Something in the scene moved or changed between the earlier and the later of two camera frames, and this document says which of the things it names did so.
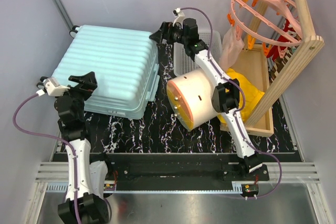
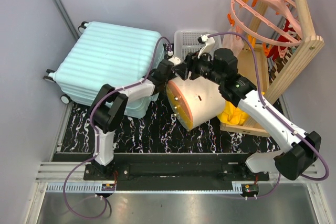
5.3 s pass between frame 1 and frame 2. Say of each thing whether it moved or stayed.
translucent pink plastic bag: stayed
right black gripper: moved
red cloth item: stayed
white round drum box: stayed
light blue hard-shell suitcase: stayed
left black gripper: moved
